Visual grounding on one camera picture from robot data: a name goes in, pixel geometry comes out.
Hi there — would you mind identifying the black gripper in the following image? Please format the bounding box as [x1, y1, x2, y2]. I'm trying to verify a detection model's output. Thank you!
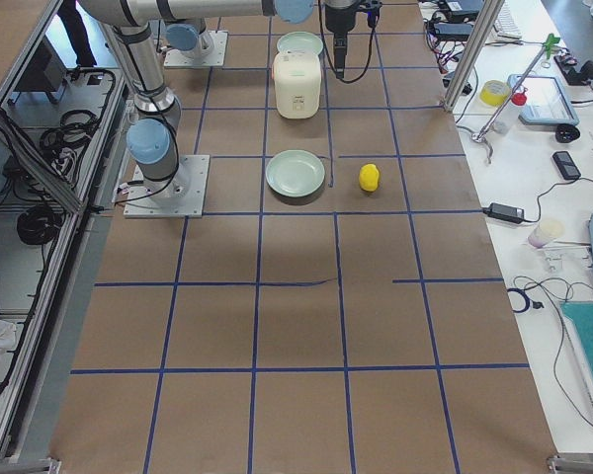
[324, 0, 360, 77]

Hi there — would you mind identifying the metal rod with green clip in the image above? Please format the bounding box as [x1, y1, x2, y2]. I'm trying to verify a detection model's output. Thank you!
[470, 34, 560, 164]

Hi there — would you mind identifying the near pale green plate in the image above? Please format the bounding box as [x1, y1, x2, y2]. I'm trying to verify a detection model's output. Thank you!
[265, 149, 325, 198]

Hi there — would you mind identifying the yellow tape roll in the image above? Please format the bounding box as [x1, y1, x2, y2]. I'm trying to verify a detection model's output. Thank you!
[479, 80, 511, 108]

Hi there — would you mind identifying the blue teach pendant tablet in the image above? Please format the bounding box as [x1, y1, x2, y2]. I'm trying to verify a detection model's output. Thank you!
[519, 75, 579, 126]

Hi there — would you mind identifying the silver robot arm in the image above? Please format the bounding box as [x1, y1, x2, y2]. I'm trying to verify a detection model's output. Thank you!
[164, 23, 323, 69]
[82, 1, 381, 116]

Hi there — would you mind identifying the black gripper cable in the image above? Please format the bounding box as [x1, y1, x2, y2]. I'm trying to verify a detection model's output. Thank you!
[318, 0, 380, 85]

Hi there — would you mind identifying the black smartphone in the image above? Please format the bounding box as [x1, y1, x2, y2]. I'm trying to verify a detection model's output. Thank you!
[552, 151, 581, 181]

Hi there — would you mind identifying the cream white rice cooker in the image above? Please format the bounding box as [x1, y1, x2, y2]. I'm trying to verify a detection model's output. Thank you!
[272, 50, 322, 119]

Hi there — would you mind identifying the red capped squeeze bottle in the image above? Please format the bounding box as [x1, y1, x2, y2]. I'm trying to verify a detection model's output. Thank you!
[492, 90, 528, 135]

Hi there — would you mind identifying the pale green plate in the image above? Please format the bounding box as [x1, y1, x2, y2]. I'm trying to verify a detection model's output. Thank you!
[277, 31, 323, 55]
[265, 149, 325, 198]

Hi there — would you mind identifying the aluminium frame post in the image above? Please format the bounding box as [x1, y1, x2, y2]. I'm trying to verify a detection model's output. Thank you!
[443, 0, 504, 112]

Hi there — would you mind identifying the aluminium side frame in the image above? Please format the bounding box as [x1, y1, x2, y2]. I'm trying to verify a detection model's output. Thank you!
[0, 1, 127, 465]

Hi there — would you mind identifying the clear plastic cup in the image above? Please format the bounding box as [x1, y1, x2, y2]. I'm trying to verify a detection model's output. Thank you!
[527, 217, 564, 249]

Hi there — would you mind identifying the black power adapter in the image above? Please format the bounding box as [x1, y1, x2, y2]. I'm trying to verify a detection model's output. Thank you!
[482, 202, 525, 224]

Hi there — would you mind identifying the yellow lemon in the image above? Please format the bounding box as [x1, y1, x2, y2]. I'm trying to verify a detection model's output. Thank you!
[358, 163, 381, 193]

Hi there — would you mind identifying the far pale green plate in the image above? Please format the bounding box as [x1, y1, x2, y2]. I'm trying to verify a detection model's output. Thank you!
[277, 31, 323, 55]

